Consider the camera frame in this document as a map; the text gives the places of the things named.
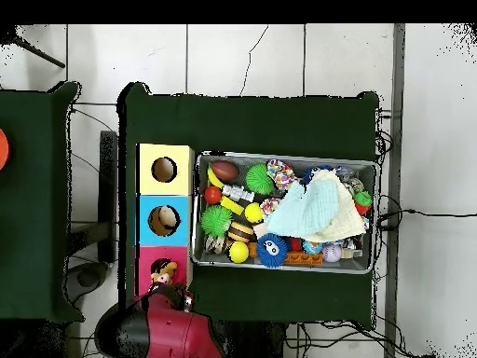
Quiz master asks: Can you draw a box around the orange plush toy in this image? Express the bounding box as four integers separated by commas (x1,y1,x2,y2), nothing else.
150,259,179,285

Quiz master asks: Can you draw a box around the cream waffle cloth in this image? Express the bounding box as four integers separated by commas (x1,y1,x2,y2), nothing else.
305,169,368,243

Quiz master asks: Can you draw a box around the wooden box with three holes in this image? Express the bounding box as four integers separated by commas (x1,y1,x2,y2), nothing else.
134,143,196,297

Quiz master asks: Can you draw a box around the silver toy robot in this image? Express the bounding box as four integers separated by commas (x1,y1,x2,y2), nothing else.
222,185,255,202

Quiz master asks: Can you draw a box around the yellow smiley ball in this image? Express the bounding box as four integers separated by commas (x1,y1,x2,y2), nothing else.
244,201,265,224

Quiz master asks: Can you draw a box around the red ball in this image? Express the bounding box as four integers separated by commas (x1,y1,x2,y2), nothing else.
203,186,224,205

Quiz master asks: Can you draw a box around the green spiky puffer ball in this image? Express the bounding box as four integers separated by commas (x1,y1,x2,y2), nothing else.
245,163,276,196
199,204,234,238

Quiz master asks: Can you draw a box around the toy hamburger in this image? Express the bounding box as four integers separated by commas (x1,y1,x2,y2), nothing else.
226,221,255,243

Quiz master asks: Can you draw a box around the yellow tennis ball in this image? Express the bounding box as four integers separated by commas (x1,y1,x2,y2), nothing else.
227,241,250,264

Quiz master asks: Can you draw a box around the large blue fuzzy eyed ball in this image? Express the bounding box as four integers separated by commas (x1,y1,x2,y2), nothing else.
255,233,289,269

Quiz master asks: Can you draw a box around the dark green table cloth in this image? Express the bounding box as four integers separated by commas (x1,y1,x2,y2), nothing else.
0,81,84,323
117,82,380,328

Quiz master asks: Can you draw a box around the black panel stand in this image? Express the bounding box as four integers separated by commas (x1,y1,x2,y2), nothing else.
98,130,118,264

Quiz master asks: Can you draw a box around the grey round base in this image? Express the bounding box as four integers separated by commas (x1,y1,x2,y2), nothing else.
66,260,109,303

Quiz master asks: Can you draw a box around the orange disc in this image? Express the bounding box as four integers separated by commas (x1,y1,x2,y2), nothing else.
0,128,10,172

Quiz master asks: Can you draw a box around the black tripod leg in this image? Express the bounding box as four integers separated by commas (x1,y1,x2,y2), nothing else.
0,25,66,69

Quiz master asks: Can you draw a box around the metal wire mesh bin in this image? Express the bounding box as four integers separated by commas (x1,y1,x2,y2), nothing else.
191,150,377,275

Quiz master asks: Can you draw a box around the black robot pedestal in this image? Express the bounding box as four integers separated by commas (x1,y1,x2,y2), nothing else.
223,321,286,358

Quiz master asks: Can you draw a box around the black power cable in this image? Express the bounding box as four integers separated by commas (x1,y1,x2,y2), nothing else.
377,208,477,229

